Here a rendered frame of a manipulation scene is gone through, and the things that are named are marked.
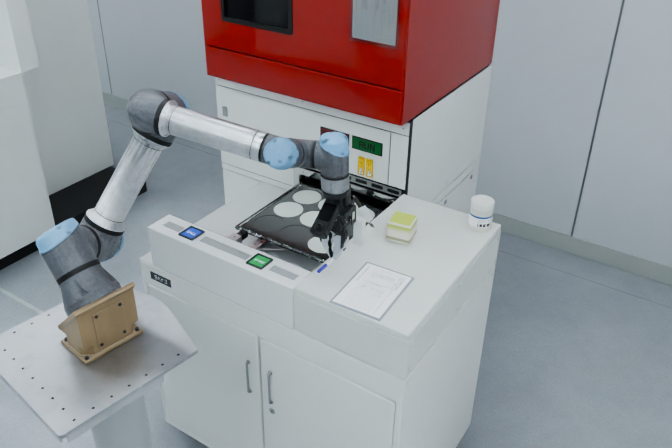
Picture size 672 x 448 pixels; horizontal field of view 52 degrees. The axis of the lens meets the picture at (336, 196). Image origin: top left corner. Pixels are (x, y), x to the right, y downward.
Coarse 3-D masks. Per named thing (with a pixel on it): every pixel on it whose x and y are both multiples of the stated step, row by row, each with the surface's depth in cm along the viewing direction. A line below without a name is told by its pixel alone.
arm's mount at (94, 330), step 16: (128, 288) 178; (96, 304) 172; (112, 304) 177; (128, 304) 181; (64, 320) 175; (80, 320) 171; (96, 320) 174; (112, 320) 178; (128, 320) 183; (80, 336) 173; (96, 336) 176; (112, 336) 180; (128, 336) 184; (80, 352) 178; (96, 352) 178
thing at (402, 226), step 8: (392, 216) 202; (400, 216) 202; (408, 216) 202; (416, 216) 203; (392, 224) 199; (400, 224) 198; (408, 224) 198; (416, 224) 204; (392, 232) 201; (400, 232) 200; (408, 232) 199; (392, 240) 202; (400, 240) 201; (408, 240) 200
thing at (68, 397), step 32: (32, 320) 192; (160, 320) 192; (0, 352) 180; (32, 352) 180; (64, 352) 181; (128, 352) 181; (160, 352) 181; (192, 352) 181; (32, 384) 171; (64, 384) 171; (96, 384) 171; (128, 384) 171; (64, 416) 162; (96, 416) 163
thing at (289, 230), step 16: (320, 192) 241; (272, 208) 231; (304, 208) 231; (368, 208) 232; (256, 224) 222; (272, 224) 222; (288, 224) 222; (288, 240) 214; (304, 240) 214; (320, 256) 207
